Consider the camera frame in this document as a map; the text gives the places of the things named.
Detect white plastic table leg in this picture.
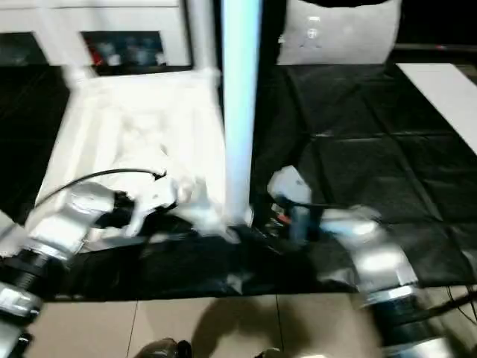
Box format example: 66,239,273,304
35,0,96,89
221,0,262,227
0,208,31,259
185,0,221,78

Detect white plastic table top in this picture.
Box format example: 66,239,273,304
35,66,254,243

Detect dark left robot foot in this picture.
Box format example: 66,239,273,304
136,337,193,358

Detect black work mat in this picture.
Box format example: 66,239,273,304
0,63,477,301

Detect grey printed cushion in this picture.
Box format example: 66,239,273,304
277,0,403,66

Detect white flat board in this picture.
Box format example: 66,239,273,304
394,62,477,156

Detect white glass-door cabinet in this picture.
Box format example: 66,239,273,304
0,0,195,68

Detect black glossy low shelf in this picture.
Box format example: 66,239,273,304
394,43,477,53

